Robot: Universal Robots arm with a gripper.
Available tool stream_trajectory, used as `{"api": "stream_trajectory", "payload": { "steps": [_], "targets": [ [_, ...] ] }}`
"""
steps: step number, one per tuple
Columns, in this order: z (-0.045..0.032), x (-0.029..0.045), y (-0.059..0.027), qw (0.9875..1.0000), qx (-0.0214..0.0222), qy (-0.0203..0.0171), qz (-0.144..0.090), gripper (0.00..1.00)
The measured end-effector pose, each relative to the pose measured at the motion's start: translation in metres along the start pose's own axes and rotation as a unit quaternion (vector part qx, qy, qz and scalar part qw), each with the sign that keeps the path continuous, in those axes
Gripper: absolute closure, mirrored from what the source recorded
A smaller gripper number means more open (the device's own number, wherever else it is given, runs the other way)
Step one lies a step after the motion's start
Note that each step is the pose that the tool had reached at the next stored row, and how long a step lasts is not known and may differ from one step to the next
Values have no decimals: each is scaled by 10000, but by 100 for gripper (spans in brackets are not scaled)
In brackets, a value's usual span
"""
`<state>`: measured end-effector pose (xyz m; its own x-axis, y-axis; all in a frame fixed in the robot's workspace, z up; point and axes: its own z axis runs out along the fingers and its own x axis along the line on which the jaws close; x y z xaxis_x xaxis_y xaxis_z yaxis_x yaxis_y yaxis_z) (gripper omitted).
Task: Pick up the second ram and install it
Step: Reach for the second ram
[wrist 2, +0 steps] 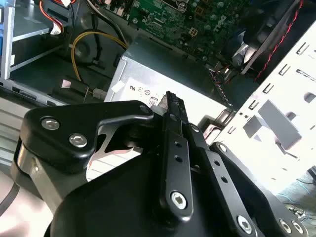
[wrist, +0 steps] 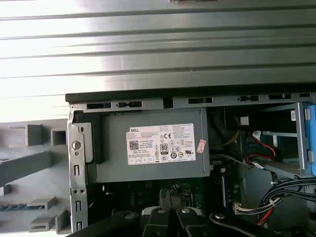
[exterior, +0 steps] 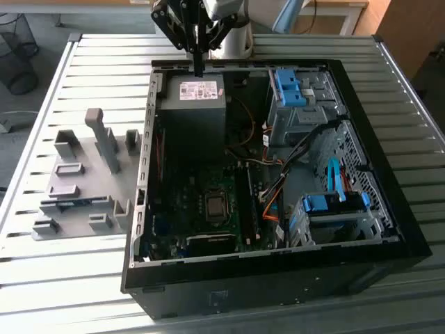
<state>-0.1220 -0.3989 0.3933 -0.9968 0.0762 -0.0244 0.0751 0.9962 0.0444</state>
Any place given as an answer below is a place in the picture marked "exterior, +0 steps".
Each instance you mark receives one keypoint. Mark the pale grey wrist camera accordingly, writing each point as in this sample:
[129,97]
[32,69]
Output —
[222,8]

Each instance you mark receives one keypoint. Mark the blue plastic drive latch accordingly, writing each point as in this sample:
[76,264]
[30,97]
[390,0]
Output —
[290,88]

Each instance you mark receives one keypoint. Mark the grey metal disk bay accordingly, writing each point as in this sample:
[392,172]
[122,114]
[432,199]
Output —
[347,222]

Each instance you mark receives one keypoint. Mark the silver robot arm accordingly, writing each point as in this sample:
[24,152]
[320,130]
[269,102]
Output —
[238,41]

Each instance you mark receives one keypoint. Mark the brown wooden cabinet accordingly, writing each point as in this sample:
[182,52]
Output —
[410,28]

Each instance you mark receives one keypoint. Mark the installed dark RAM stick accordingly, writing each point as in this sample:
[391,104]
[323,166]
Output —
[255,205]

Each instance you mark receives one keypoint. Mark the grey power supply unit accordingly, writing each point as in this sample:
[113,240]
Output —
[194,118]

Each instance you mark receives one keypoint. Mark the green motherboard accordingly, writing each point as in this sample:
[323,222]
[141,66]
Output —
[180,205]

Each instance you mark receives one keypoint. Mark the blue RAM stick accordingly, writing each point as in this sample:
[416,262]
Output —
[69,202]

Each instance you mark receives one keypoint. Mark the black graphics card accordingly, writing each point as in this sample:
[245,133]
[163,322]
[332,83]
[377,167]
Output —
[208,244]

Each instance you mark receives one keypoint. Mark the white-legged wooden desk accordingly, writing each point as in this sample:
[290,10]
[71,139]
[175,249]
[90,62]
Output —
[333,4]

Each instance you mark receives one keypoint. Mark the pale blue plastic cover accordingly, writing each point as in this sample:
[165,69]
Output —
[286,15]

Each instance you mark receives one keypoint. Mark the hard disk in blue carrier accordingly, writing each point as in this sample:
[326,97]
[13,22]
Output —
[318,203]

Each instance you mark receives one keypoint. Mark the grey plastic parts rack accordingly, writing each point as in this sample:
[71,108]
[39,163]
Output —
[87,163]

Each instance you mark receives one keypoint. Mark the silver CPU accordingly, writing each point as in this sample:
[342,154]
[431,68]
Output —
[216,207]

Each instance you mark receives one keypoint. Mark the black open PC case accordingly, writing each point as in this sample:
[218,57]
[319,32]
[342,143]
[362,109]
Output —
[243,285]

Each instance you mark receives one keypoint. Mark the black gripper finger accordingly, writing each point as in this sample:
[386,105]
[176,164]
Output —
[222,29]
[170,31]

